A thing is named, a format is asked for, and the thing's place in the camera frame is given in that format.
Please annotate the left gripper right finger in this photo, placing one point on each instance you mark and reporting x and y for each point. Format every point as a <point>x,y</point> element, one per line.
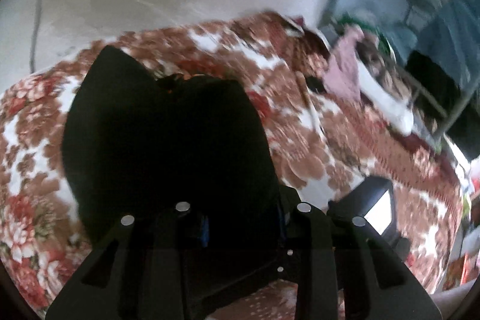
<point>328,257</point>

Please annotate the floral brown red blanket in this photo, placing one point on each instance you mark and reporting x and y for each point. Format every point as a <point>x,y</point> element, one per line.
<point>321,145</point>

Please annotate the black orange lettered jacket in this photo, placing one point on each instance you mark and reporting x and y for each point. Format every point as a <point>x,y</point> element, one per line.
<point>136,145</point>

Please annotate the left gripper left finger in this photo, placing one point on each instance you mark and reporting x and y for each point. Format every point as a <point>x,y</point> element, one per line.
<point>118,280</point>

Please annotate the white sock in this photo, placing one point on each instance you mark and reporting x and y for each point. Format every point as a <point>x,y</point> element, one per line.
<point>395,112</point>

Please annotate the pink cloth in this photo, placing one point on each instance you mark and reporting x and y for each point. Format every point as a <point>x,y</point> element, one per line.
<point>342,77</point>

